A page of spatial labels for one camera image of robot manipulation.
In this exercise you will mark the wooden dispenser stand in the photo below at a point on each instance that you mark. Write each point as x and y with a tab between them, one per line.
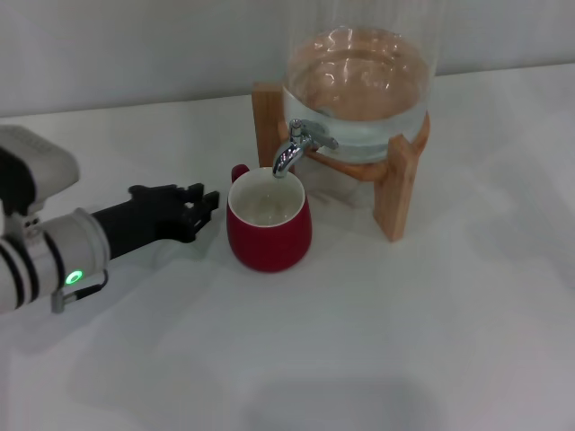
397	193

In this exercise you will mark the red ceramic cup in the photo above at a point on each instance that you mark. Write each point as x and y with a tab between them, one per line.
269	249

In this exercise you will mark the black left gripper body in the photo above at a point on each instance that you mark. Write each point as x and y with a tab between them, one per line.
148	220

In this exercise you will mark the glass water dispenser jar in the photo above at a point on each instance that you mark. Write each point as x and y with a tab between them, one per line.
359	90

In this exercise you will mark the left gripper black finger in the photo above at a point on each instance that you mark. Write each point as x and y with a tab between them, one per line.
192	192
209	202

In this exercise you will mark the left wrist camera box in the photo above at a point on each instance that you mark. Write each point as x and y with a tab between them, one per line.
40	157

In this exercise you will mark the chrome dispenser faucet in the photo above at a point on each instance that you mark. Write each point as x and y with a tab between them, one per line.
292	150

